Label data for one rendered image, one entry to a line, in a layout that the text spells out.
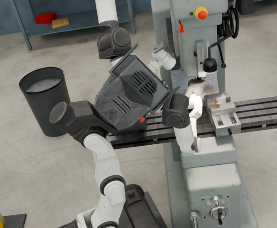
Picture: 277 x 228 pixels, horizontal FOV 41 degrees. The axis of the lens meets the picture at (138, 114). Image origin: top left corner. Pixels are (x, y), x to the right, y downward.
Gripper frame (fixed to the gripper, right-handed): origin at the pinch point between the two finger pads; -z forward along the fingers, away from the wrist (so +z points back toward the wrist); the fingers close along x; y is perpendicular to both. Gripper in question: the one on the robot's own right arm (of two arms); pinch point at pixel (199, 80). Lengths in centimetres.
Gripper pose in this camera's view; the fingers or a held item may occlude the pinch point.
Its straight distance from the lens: 226.9
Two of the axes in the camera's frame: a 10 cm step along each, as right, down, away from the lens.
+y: 1.5, 7.9, 6.0
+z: -3.4, 6.1, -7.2
